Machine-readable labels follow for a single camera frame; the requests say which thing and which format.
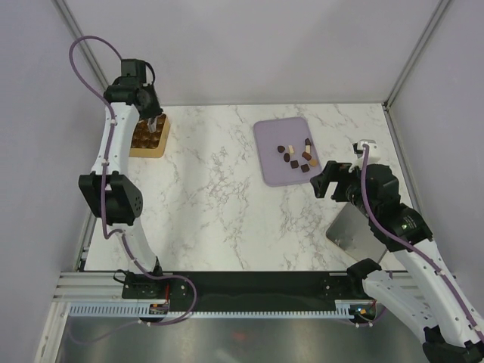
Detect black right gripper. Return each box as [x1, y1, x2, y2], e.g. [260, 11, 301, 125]
[309, 160, 377, 219]

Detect steel slotted tongs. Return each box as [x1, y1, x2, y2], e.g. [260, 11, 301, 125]
[147, 116, 159, 133]

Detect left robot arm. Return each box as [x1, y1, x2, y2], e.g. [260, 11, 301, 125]
[79, 59, 166, 298]

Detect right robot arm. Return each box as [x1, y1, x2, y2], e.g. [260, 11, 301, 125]
[310, 161, 483, 362]

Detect brown milk chocolate block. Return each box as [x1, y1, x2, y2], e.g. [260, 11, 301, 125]
[302, 152, 312, 161]

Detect gold chocolate box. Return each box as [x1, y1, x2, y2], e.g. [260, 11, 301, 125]
[129, 113, 170, 158]

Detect lilac plastic tray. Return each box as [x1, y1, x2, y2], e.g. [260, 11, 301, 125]
[253, 116, 322, 187]

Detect steel tray lid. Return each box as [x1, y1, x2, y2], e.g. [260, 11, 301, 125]
[326, 203, 386, 262]

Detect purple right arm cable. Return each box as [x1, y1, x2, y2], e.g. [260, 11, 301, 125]
[361, 142, 479, 334]

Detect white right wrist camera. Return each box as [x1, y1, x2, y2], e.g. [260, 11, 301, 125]
[350, 139, 381, 171]

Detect left aluminium corner post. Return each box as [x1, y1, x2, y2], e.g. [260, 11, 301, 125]
[51, 0, 109, 95]

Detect aluminium corner post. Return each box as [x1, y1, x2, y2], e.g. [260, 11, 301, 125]
[51, 0, 109, 95]
[382, 0, 454, 113]

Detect white slotted cable duct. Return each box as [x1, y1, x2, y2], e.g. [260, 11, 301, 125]
[68, 301, 354, 319]

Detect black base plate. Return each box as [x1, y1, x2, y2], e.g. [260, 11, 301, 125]
[122, 271, 370, 310]

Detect right aluminium corner post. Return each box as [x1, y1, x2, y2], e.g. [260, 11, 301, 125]
[382, 0, 454, 113]

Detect aluminium frame rail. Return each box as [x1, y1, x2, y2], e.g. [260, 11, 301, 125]
[52, 270, 129, 302]

